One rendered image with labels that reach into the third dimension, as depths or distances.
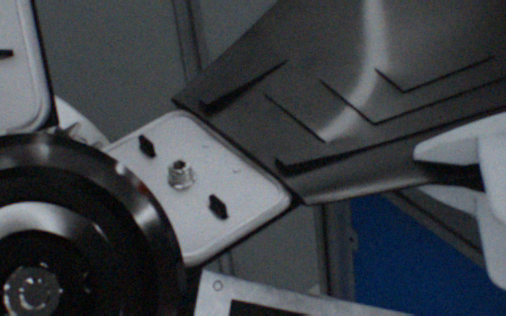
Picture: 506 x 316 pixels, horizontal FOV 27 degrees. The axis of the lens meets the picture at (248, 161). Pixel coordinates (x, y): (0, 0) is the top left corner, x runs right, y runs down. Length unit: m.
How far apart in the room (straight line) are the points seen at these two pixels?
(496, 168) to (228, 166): 0.12
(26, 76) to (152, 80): 0.99
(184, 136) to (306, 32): 0.09
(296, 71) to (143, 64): 0.89
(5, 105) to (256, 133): 0.12
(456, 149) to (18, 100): 0.19
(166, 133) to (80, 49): 0.84
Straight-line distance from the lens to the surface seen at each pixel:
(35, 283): 0.39
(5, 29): 0.44
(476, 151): 0.47
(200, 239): 0.45
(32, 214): 0.39
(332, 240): 1.17
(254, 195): 0.46
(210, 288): 0.57
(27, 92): 0.43
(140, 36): 1.38
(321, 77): 0.51
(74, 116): 0.65
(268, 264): 1.80
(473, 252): 0.97
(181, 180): 0.47
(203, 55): 1.45
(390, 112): 0.49
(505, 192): 0.44
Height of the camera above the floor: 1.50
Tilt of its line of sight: 42 degrees down
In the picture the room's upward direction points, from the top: 8 degrees counter-clockwise
